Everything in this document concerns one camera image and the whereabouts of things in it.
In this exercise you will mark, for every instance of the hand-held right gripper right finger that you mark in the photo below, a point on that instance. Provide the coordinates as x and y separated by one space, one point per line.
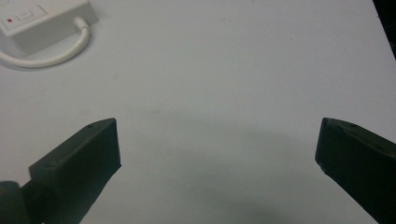
358 161

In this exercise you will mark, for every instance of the white power strip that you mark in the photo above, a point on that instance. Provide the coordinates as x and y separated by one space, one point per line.
40 23

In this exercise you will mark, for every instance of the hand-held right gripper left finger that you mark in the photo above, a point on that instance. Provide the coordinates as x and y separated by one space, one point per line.
77 165

